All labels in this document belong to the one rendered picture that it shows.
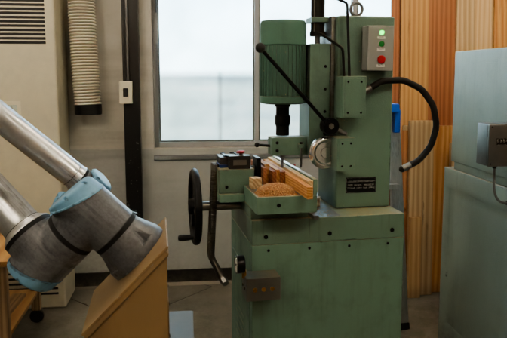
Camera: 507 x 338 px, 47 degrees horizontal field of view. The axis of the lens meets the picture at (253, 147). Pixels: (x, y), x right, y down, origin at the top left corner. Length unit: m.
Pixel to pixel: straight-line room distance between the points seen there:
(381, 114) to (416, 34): 1.50
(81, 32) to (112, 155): 0.75
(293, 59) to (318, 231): 0.63
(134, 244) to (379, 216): 0.95
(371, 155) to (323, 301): 0.57
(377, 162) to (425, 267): 1.52
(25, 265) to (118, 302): 0.30
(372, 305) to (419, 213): 1.40
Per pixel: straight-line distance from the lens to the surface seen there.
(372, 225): 2.19
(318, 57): 2.21
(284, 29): 2.16
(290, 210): 1.98
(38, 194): 3.43
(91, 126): 3.62
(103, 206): 1.66
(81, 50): 3.43
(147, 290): 1.58
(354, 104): 2.13
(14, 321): 3.01
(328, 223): 2.13
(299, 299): 2.18
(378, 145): 2.26
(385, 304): 2.31
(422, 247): 3.66
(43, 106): 3.36
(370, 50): 2.17
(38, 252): 1.72
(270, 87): 2.17
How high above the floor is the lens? 1.30
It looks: 7 degrees down
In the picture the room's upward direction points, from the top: straight up
